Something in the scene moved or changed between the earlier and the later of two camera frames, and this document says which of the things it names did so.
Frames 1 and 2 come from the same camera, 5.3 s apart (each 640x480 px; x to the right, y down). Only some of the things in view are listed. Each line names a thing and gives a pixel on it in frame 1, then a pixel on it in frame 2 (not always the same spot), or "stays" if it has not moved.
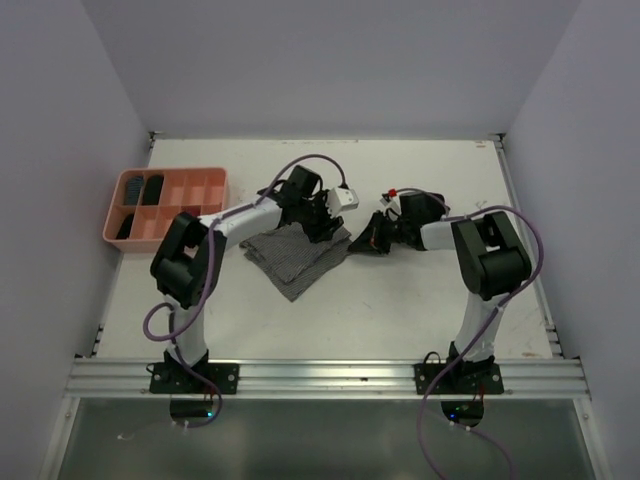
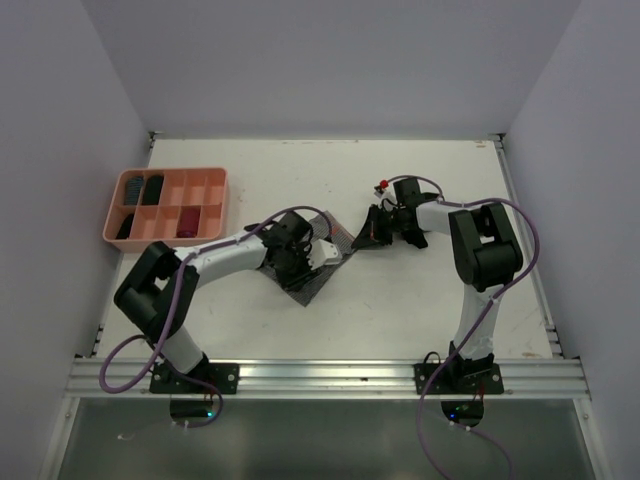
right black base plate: [459, 379] stays
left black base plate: [179, 378] stays
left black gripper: [325, 228] to [293, 282]
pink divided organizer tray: [147, 201] stays
